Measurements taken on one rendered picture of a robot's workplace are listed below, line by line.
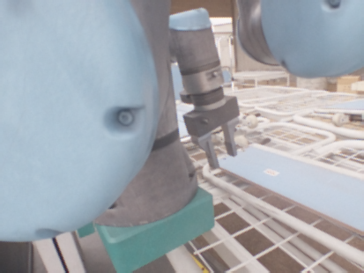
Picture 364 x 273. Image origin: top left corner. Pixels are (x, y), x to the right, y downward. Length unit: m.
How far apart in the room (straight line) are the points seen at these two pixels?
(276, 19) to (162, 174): 0.21
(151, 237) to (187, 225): 0.06
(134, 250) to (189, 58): 0.35
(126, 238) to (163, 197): 0.07
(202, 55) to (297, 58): 0.32
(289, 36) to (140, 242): 0.27
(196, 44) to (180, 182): 0.28
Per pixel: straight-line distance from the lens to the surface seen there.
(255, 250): 1.22
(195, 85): 0.49
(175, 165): 0.32
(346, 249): 0.51
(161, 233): 0.33
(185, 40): 0.48
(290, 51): 0.19
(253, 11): 0.29
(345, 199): 0.63
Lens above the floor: 0.85
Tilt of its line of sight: 17 degrees down
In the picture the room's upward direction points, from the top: 7 degrees counter-clockwise
